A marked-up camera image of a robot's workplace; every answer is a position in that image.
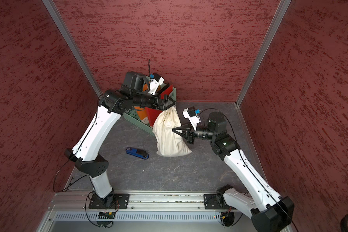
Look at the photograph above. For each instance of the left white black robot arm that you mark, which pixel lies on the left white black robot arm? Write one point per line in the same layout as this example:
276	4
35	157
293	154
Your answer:
137	90

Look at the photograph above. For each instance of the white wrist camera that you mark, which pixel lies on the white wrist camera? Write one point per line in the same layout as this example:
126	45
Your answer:
192	115
155	82

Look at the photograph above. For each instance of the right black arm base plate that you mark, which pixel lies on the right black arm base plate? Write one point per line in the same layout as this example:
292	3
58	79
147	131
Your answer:
215	202

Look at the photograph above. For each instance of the blue black stapler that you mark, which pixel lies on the blue black stapler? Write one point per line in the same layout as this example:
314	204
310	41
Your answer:
137	153

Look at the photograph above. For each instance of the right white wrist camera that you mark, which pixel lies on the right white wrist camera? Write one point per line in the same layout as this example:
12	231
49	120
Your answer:
192	115

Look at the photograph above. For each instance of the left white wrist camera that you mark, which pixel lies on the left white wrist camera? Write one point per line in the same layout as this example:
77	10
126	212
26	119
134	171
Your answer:
155	82

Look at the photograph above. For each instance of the left aluminium corner post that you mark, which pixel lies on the left aluminium corner post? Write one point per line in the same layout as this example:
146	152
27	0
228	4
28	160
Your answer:
57	18

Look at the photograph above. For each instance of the aluminium corner post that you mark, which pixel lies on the aluminium corner post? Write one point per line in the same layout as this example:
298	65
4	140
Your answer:
274	25
57	18

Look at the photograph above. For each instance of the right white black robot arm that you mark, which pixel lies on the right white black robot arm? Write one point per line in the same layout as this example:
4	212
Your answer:
267	209

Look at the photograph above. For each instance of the red folder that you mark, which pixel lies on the red folder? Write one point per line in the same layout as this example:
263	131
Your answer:
153	113

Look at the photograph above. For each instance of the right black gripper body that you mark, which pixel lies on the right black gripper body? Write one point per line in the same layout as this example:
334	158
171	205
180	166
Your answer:
203	134

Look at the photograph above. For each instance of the orange folder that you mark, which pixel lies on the orange folder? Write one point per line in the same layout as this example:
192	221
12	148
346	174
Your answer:
142	114

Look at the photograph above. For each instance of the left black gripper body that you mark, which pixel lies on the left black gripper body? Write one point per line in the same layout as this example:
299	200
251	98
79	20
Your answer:
146	100

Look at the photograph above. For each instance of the right aluminium corner post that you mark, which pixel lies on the right aluminium corner post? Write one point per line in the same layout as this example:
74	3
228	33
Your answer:
274	25

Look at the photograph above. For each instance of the beige drawstring cloth bag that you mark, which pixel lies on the beige drawstring cloth bag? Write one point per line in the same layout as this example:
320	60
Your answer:
169	144

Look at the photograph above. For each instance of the green plastic file rack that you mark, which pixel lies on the green plastic file rack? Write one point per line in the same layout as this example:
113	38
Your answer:
133	118

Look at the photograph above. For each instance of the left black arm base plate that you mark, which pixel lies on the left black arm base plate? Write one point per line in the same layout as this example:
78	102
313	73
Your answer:
116	201

